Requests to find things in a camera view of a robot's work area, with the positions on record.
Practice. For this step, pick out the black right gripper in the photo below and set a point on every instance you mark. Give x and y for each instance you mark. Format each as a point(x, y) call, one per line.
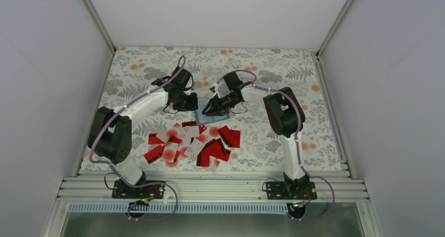
point(216, 108)

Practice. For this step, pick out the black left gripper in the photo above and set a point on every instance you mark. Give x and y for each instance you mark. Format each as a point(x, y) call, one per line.
point(191, 106)

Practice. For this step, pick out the blue leather card holder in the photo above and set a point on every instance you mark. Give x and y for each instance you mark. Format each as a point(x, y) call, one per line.
point(202, 119)

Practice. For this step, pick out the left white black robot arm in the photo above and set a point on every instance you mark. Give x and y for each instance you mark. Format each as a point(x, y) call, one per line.
point(110, 136)

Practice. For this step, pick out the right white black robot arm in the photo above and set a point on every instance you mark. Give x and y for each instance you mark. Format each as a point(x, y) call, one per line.
point(285, 116)

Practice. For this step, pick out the red card striped right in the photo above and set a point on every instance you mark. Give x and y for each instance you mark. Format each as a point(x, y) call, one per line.
point(226, 135)

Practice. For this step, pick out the red card far right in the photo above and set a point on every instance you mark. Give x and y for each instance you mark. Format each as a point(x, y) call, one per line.
point(234, 138)

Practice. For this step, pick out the red card lower centre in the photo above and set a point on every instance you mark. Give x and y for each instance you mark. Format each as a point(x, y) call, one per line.
point(213, 149)

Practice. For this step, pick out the white red-dot card lower left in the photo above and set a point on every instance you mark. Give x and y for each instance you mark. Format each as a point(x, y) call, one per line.
point(171, 155)

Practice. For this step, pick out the red card lower left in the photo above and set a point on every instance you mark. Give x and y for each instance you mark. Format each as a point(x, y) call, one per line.
point(154, 154)

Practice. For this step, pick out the floral patterned table mat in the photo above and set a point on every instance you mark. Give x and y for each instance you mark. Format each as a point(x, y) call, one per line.
point(133, 70)

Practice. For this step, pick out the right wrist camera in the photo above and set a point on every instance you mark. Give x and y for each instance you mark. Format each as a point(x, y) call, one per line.
point(215, 90)

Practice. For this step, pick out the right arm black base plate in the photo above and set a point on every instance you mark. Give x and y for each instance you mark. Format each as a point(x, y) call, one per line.
point(277, 190)

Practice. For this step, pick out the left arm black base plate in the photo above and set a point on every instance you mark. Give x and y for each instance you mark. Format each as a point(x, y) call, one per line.
point(123, 191)

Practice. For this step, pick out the aluminium rail base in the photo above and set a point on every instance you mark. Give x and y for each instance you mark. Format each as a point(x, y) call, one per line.
point(208, 186)

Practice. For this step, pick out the aluminium corner post left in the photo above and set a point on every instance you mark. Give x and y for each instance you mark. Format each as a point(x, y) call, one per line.
point(99, 24)

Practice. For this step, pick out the aluminium corner post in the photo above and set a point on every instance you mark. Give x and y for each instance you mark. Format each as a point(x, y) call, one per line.
point(99, 24)
point(333, 29)

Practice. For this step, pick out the blue slotted cable duct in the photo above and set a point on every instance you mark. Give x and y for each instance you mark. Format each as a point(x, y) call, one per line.
point(182, 207)

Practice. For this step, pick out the aluminium corner post right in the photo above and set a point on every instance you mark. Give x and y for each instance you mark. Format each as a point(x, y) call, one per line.
point(333, 29)

